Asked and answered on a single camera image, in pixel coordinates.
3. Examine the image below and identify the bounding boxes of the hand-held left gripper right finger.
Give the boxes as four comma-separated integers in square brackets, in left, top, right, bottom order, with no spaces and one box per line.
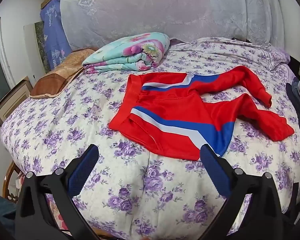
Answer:
[200,144,300,240]

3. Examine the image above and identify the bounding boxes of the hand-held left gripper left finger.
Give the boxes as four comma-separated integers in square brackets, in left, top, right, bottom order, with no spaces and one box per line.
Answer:
[15,144,100,240]

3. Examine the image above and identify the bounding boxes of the red pants with blue stripes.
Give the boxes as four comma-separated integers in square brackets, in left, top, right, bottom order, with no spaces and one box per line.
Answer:
[108,65,295,161]

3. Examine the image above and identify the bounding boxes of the purple floral bedspread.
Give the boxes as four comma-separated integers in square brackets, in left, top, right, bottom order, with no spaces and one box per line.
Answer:
[0,37,300,240]

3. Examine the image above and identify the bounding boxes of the wooden chair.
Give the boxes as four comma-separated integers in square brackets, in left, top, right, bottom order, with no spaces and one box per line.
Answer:
[2,160,24,205]

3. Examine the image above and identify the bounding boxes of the dark teal cloth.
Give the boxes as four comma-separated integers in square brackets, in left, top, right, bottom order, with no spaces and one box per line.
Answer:
[0,192,18,232]

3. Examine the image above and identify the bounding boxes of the brown pillow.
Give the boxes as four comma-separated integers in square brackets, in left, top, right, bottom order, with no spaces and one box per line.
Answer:
[29,48,95,99]

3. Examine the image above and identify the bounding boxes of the hanging dark and grey clothes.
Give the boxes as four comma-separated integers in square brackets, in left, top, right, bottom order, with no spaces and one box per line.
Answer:
[286,81,300,130]

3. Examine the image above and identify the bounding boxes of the folded teal floral blanket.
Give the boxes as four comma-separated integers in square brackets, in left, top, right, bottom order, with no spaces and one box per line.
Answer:
[82,32,171,74]

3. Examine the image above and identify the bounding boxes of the landscape picture panel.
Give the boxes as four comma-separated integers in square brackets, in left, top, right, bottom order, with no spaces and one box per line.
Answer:
[24,21,52,72]

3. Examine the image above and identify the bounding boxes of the blue printed quilt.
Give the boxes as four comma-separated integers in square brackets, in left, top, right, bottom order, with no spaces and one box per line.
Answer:
[40,0,73,72]

